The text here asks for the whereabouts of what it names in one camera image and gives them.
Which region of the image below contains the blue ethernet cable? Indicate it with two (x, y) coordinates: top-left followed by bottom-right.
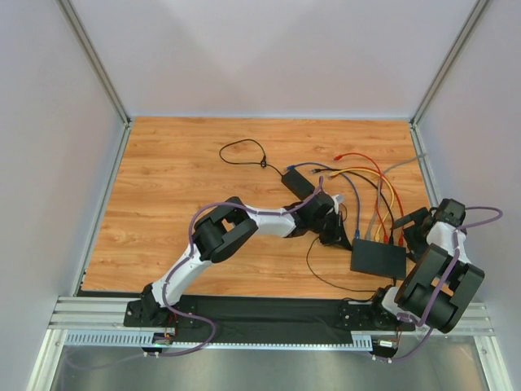
(284, 161), (365, 238)

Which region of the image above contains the yellow ethernet cable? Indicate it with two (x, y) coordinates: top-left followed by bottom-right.
(327, 165), (400, 244)

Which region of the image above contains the black network switch box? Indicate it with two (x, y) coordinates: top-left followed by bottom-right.
(350, 239), (406, 279)

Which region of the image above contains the grey ethernet cable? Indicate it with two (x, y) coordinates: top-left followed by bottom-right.
(365, 150), (427, 239)

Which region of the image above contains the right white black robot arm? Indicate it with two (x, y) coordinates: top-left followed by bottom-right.
(371, 199), (485, 333)

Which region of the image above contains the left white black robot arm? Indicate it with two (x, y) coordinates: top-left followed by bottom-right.
(140, 189), (344, 320)

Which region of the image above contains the black power adapter brick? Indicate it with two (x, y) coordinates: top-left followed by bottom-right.
(281, 169), (315, 200)

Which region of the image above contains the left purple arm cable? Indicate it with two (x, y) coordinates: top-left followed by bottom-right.
(64, 174), (326, 370)

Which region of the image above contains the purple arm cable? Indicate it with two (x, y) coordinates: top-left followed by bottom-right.
(372, 206), (504, 364)
(64, 174), (326, 370)

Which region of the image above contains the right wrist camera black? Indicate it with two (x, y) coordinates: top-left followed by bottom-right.
(433, 198), (466, 227)

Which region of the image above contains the right aluminium frame post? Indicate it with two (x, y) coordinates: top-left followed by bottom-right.
(409, 0), (492, 125)

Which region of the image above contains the aluminium frame post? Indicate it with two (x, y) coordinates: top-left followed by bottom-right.
(409, 0), (492, 125)
(56, 0), (131, 126)

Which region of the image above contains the red ethernet cable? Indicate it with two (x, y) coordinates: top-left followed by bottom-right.
(333, 152), (408, 245)

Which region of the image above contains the black power cord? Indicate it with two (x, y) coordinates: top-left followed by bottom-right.
(218, 139), (286, 177)

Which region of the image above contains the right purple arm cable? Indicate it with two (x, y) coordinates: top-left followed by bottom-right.
(372, 206), (504, 364)

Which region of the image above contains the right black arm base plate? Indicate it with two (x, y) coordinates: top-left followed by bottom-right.
(339, 301), (415, 332)

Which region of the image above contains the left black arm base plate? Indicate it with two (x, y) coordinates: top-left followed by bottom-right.
(123, 300), (204, 328)

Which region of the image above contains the grey slotted cable duct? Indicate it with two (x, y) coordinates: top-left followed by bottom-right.
(63, 330), (373, 352)

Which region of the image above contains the aluminium front rail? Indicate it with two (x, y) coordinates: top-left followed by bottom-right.
(47, 297), (495, 336)

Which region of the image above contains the left aluminium frame post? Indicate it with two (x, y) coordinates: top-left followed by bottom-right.
(56, 0), (131, 126)

